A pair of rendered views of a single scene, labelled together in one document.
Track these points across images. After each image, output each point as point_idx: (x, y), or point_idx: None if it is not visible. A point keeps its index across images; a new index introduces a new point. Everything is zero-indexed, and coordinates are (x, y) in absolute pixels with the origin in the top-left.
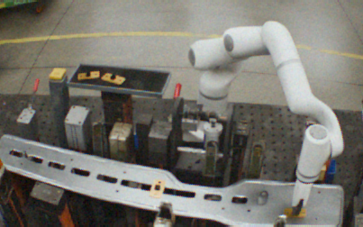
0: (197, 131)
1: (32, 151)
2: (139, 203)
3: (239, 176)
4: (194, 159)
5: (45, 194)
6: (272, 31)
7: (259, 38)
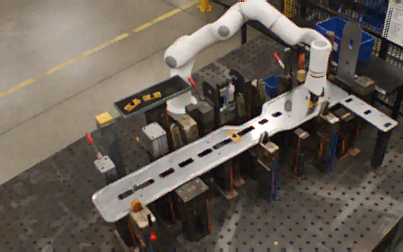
0: (180, 110)
1: (137, 181)
2: (237, 149)
3: (249, 109)
4: (222, 114)
5: (192, 190)
6: (258, 5)
7: (238, 17)
